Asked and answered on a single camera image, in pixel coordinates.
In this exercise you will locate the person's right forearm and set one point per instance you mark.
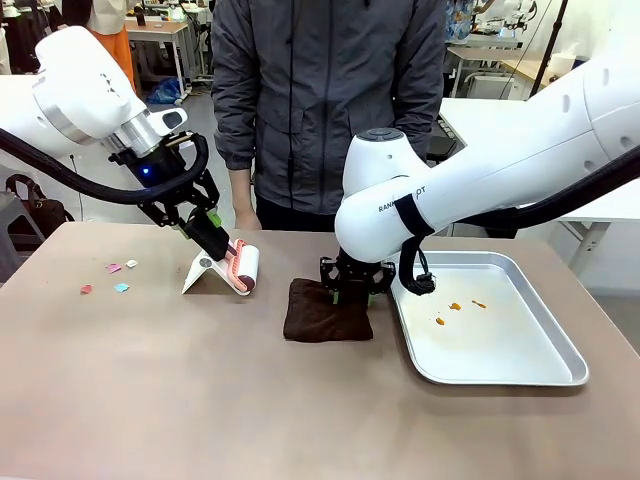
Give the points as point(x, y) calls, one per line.
point(241, 187)

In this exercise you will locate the blue paper scrap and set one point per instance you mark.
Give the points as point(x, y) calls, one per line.
point(121, 287)

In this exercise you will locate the person's right hand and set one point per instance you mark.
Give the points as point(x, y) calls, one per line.
point(247, 217)

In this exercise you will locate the dark brown cloth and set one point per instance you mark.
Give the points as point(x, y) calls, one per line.
point(320, 320)

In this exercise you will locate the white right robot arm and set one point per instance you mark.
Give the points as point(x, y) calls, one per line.
point(500, 160)

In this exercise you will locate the white paper roll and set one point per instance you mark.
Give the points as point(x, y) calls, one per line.
point(565, 57)

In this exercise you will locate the person in orange trousers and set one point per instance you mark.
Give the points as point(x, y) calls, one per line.
point(117, 50)

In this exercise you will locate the brown leather bag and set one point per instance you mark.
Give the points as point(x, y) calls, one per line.
point(45, 215)

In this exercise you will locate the silver metal tray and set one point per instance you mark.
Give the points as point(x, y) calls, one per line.
point(500, 345)

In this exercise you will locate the orange sauce stain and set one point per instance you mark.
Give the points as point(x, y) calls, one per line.
point(479, 303)
point(455, 306)

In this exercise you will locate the white folded stand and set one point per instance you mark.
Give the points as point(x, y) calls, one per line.
point(200, 272)

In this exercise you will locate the red paper scrap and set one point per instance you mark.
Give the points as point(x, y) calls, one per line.
point(86, 288)

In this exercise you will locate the wood top table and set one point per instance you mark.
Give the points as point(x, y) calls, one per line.
point(160, 29)

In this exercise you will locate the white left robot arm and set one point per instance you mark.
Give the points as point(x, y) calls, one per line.
point(75, 85)

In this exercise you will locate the black chair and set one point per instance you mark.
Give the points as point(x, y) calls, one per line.
point(442, 147)

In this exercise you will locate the black slanted pole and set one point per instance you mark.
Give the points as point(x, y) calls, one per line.
point(552, 20)

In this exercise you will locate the wooden top desk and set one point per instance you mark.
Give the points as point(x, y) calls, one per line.
point(520, 70)

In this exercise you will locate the person in grey jacket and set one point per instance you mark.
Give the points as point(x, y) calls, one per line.
point(325, 100)

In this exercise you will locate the person in patterned shirt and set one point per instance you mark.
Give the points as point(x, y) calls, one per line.
point(457, 20)

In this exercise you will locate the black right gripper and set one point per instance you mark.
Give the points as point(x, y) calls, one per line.
point(357, 270)

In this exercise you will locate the pink paper scrap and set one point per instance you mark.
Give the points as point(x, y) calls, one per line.
point(113, 267)

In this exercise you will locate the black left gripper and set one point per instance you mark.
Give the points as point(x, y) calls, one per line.
point(160, 165)

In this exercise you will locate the blue plastic bag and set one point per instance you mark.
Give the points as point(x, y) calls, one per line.
point(165, 92)

